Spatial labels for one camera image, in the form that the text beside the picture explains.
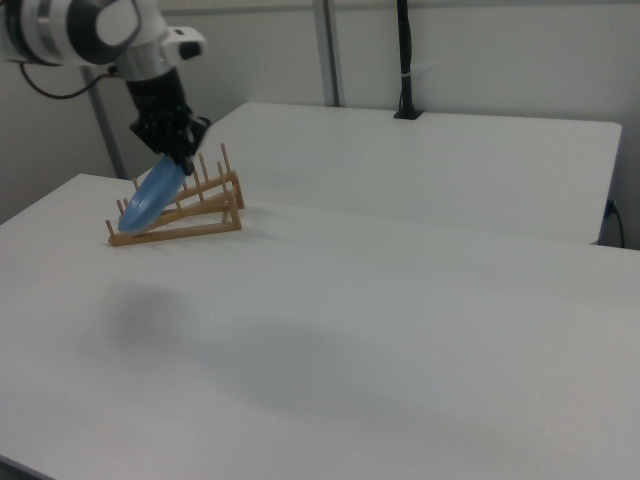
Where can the wooden plate rack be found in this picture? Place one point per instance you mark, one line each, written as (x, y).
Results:
(220, 220)

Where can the black pole with base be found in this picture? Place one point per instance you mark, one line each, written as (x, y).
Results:
(406, 60)

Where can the light blue plate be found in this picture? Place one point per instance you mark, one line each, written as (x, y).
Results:
(150, 200)

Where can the grey aluminium frame post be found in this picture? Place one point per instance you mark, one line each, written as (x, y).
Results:
(330, 50)
(105, 125)

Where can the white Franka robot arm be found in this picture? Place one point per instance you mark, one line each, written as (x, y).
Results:
(100, 30)

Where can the white side table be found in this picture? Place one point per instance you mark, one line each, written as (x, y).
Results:
(425, 165)

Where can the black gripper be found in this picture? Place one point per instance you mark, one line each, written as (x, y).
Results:
(160, 115)

